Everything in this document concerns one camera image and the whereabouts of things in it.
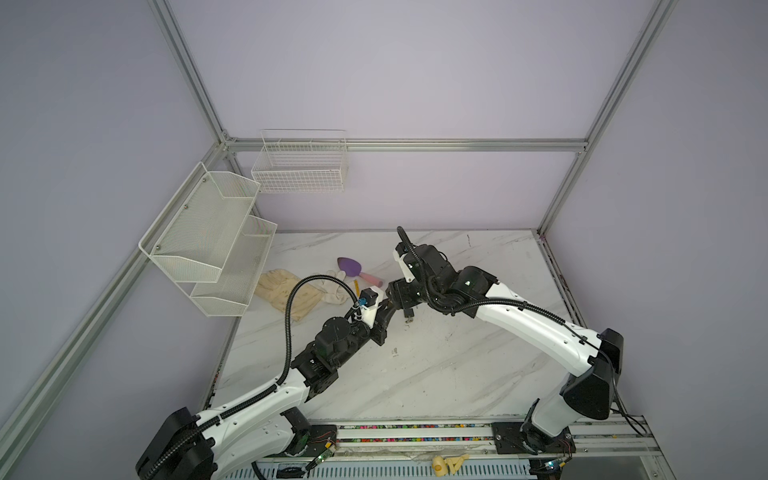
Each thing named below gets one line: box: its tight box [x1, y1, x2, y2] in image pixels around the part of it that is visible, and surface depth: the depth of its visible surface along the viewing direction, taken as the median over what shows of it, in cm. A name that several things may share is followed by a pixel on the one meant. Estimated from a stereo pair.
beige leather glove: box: [255, 269, 324, 321], surface depth 101 cm
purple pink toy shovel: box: [337, 257, 383, 288], surface depth 110 cm
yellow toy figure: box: [432, 454, 470, 477], surface depth 70 cm
